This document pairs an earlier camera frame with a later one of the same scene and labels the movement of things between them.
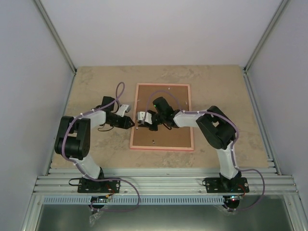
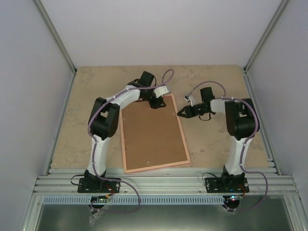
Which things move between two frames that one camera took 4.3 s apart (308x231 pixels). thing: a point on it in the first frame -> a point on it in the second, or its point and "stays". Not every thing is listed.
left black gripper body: (122, 124) -> (152, 105)
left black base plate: (87, 186) stays
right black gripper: (148, 125) -> (189, 112)
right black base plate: (216, 185) stays
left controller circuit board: (98, 198) stays
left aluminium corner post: (55, 34) stays
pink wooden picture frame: (160, 147) -> (161, 165)
